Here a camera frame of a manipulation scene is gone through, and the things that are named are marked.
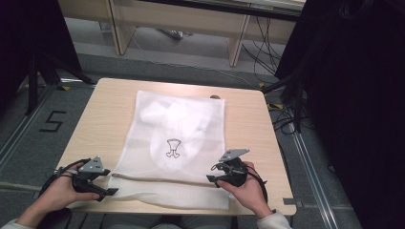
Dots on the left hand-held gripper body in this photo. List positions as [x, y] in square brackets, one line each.
[90, 166]

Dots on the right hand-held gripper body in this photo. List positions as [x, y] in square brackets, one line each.
[236, 173]

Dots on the white mesh laundry bag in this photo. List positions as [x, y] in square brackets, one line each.
[178, 187]

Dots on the person's right hand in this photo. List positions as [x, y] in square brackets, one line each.
[253, 192]

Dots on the person's left hand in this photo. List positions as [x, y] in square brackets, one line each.
[60, 192]

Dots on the white garment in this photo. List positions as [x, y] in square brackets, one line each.
[178, 124]

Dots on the person's legs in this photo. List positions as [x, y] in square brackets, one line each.
[165, 222]

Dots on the small dark round object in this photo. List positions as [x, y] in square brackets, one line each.
[215, 96]

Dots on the black metal stand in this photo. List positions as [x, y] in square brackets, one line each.
[32, 82]
[297, 105]

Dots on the grey power strip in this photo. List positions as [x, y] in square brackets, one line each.
[173, 33]

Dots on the black curtain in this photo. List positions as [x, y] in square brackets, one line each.
[28, 35]
[356, 95]

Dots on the light wooden desk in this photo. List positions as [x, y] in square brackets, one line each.
[178, 19]

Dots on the metal floor rail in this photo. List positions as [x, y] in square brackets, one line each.
[313, 178]
[19, 133]

